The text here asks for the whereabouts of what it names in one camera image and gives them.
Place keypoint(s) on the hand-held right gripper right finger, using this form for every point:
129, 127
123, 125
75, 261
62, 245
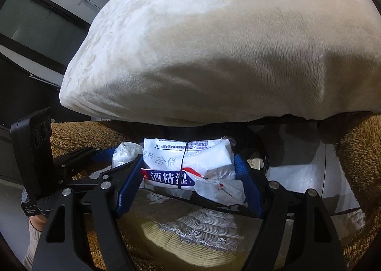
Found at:
247, 181

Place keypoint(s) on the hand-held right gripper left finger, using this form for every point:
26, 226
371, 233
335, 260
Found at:
128, 181

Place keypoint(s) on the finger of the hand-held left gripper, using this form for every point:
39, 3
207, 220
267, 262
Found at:
89, 178
104, 153

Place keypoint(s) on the clear plastic bag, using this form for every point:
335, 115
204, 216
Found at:
126, 152

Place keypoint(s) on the white wipe packet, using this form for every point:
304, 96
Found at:
178, 155

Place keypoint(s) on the trash bin with black bag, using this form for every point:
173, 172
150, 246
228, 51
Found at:
214, 129

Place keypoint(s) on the person's left forearm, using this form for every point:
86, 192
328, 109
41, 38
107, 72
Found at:
34, 238

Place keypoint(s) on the beige patterned cloth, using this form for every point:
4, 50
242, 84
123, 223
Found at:
193, 229

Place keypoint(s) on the brown shaggy rug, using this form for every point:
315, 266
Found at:
357, 155

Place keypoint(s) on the frosted glass door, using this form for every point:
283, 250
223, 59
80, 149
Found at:
23, 18

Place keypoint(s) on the bed with beige blanket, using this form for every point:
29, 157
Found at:
223, 50

